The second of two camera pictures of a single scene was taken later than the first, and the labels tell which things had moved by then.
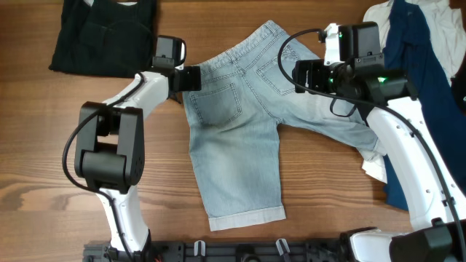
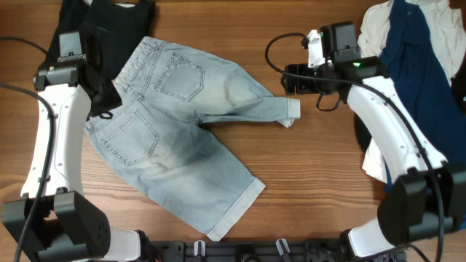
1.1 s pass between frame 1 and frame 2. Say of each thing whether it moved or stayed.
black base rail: stayed
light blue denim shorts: moved
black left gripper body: moved
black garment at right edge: stayed
